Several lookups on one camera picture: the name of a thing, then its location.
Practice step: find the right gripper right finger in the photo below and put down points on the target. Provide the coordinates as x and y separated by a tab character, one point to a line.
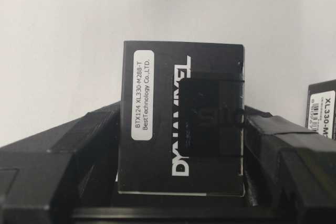
297	165

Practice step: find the black Dynamixel box on white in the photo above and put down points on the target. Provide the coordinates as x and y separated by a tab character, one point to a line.
320	112

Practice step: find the black dynamixel box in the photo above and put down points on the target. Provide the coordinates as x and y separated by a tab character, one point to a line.
182	119
320	112

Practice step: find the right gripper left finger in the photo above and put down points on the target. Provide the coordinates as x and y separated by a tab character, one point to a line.
47	175

